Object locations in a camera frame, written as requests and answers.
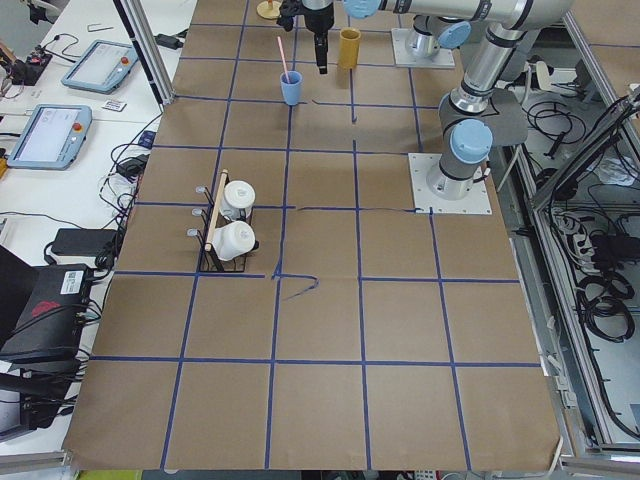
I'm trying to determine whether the pink chopstick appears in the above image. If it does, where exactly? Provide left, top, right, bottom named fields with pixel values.
left=277, top=35, right=291, bottom=84

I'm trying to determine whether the light blue plastic cup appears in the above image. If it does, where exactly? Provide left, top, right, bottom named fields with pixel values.
left=280, top=70, right=303, bottom=106

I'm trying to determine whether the bamboo cylinder holder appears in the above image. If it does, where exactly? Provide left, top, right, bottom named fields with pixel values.
left=338, top=28, right=361, bottom=69

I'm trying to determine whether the round wooden coaster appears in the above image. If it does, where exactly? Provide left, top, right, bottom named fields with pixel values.
left=256, top=0, right=282, bottom=20

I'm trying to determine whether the small black adapter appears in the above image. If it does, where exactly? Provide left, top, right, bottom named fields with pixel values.
left=155, top=34, right=184, bottom=50

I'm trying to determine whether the white mug upper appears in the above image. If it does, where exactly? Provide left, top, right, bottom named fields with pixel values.
left=220, top=180, right=256, bottom=221

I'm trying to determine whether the white mug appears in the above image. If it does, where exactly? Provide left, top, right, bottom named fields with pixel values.
left=220, top=180, right=256, bottom=221
left=213, top=220, right=256, bottom=261

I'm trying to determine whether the upper teach pendant tablet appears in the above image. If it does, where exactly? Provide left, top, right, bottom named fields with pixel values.
left=61, top=40, right=138, bottom=94

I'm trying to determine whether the teach pendant tablet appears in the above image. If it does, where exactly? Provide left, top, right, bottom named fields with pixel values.
left=7, top=104, right=93, bottom=170
left=61, top=40, right=138, bottom=94

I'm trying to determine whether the white mug lower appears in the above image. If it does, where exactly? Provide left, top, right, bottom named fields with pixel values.
left=213, top=220, right=256, bottom=261

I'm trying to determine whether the lower teach pendant tablet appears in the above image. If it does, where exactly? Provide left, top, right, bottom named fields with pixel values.
left=7, top=104, right=93, bottom=170

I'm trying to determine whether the black power adapter brick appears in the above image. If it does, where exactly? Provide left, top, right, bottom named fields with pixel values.
left=51, top=228, right=116, bottom=256

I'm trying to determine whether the black computer box red logo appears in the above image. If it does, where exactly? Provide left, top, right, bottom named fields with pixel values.
left=1, top=248, right=94, bottom=370

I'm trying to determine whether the aluminium frame post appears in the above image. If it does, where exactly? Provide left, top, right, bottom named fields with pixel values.
left=113, top=0, right=175, bottom=105

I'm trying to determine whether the wooden rack handle rod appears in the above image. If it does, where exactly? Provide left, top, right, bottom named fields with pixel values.
left=204, top=169, right=228, bottom=252

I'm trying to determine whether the black wire mug rack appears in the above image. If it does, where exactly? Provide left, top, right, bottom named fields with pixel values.
left=191, top=204, right=259, bottom=273

